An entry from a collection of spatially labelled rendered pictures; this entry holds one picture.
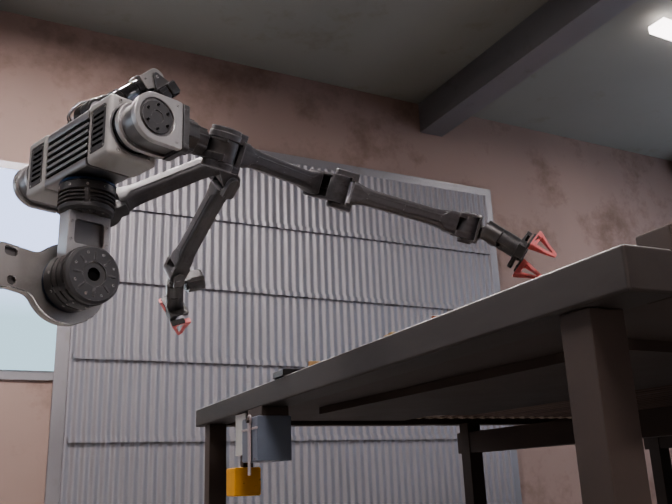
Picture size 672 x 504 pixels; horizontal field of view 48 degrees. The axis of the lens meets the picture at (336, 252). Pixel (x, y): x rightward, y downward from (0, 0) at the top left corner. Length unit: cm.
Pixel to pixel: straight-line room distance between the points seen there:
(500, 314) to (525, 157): 539
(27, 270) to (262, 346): 299
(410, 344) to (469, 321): 19
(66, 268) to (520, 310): 108
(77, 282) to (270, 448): 70
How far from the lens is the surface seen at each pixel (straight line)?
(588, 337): 105
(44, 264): 194
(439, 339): 131
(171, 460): 451
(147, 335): 455
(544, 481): 591
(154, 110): 179
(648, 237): 108
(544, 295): 109
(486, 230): 216
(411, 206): 213
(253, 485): 233
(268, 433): 213
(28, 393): 445
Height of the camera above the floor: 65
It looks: 17 degrees up
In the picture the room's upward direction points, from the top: 2 degrees counter-clockwise
